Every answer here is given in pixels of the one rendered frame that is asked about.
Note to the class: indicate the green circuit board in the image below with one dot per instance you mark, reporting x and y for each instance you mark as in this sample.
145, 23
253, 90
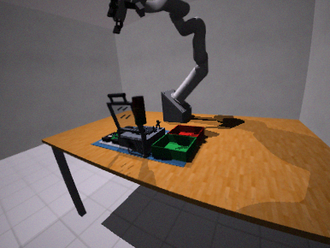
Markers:
113, 136

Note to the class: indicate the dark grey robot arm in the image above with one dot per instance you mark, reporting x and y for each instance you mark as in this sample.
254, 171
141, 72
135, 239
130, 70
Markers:
177, 10

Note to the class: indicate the green open-top bin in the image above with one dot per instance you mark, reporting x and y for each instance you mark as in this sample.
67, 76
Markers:
176, 147

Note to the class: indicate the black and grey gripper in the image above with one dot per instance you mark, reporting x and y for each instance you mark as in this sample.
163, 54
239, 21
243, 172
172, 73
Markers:
120, 15

